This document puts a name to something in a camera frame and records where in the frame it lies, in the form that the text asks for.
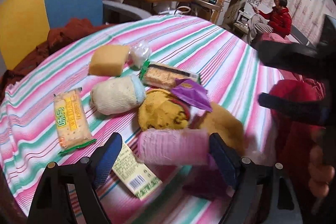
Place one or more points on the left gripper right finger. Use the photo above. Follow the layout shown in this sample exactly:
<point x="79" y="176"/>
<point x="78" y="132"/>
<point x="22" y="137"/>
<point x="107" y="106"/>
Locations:
<point x="262" y="193"/>

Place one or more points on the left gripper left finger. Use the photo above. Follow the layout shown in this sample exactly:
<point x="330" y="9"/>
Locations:
<point x="52" y="203"/>

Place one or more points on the Weidan cracker pack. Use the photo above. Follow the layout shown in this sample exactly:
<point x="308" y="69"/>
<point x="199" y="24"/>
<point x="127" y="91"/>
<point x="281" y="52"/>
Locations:
<point x="71" y="123"/>

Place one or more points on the tan sponge block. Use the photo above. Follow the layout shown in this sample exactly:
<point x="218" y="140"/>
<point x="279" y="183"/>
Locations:
<point x="221" y="121"/>

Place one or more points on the purple snack packet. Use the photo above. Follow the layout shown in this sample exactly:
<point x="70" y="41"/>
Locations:
<point x="205" y="181"/>
<point x="192" y="93"/>

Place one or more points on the green edged cracker pack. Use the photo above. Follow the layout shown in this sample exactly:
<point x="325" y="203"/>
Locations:
<point x="164" y="76"/>

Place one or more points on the yellow cartoon cloth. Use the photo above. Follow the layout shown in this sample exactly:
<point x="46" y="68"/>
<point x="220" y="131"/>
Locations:
<point x="161" y="110"/>

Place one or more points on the operator right hand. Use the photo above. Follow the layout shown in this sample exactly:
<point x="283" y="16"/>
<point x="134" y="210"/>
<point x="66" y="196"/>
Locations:
<point x="320" y="174"/>

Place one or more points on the person in red jacket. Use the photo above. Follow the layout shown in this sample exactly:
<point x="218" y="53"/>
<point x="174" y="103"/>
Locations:
<point x="278" y="21"/>

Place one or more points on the striped pink green bedsheet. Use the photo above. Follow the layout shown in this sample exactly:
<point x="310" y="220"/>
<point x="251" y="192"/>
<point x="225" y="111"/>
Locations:
<point x="229" y="70"/>

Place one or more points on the yellow sponge block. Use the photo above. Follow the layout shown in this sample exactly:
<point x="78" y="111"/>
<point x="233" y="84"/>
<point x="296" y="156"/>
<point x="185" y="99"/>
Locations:
<point x="109" y="60"/>

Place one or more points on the clear bag white contents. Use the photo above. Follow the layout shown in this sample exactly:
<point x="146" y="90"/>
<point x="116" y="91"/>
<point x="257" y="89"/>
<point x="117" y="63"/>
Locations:
<point x="139" y="53"/>

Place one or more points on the dark red garment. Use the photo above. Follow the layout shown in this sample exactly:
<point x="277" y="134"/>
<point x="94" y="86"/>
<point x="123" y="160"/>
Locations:
<point x="57" y="39"/>

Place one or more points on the grey yellow blue chair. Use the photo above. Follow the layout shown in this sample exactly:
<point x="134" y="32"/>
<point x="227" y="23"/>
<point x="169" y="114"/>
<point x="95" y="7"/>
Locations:
<point x="26" y="23"/>

